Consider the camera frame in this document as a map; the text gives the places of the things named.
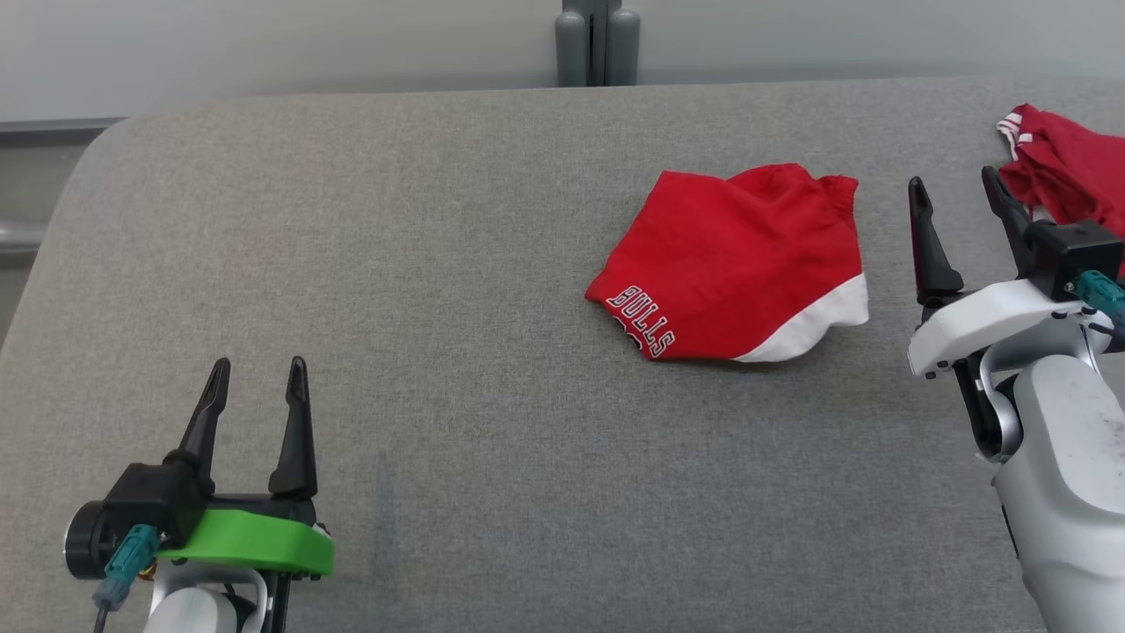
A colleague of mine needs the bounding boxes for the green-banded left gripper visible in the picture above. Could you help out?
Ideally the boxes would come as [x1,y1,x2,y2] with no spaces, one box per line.
[158,356,333,633]

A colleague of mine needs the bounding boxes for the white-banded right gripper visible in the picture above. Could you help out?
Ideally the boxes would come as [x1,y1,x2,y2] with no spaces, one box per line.
[908,167,1091,454]

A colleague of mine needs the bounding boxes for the red Bulls shorts white stripe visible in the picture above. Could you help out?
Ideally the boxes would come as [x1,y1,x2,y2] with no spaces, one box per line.
[584,163,871,363]

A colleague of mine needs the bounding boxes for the aluminium partition post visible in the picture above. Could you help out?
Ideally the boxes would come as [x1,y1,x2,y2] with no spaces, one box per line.
[555,0,642,88]

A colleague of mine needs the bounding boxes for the red Bulls shirt white sleeves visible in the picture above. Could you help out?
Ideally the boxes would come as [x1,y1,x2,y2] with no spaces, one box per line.
[996,103,1125,243]

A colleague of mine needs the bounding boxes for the grey metal tube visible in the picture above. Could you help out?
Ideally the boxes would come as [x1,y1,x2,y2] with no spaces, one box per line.
[0,220,47,256]

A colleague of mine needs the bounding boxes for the grey fabric sofa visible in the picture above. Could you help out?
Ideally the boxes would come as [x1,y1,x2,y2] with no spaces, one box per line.
[0,75,1125,633]

